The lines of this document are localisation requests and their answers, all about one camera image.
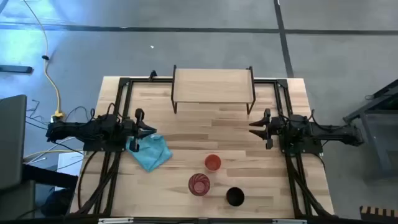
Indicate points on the black clamp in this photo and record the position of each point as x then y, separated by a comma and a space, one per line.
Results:
152, 75

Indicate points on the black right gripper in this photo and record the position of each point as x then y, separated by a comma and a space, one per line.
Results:
276, 129

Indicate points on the silver metal bracket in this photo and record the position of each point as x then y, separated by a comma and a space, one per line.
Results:
115, 220
289, 221

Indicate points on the black aluminium table frame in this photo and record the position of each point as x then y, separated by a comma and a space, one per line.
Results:
127, 93

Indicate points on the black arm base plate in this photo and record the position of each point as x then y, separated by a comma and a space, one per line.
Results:
99, 148
304, 150

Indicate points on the medium black cup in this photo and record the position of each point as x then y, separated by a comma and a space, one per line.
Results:
235, 196

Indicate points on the wooden shelf with black legs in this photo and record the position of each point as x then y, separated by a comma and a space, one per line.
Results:
213, 85

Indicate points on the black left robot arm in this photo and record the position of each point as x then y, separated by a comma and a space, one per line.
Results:
93, 130

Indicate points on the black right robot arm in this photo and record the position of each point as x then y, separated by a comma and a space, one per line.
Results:
326, 132

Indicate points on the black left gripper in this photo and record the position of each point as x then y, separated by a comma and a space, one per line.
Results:
132, 129

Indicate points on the black bag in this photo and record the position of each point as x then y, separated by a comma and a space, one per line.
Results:
57, 202

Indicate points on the blue cloth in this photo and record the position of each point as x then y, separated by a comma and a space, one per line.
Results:
152, 152

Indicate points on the black metal cart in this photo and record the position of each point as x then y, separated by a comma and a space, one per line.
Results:
376, 124

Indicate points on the white paper sheet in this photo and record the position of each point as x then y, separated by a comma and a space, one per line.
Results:
71, 163

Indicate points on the small orange cup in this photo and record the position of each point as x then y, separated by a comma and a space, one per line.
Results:
213, 162

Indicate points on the black flat bar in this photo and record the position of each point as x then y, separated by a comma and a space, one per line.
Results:
15, 69

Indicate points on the large pink faceted cup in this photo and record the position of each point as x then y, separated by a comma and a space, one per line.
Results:
199, 185

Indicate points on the striped black and tan object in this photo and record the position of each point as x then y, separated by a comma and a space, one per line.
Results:
379, 213

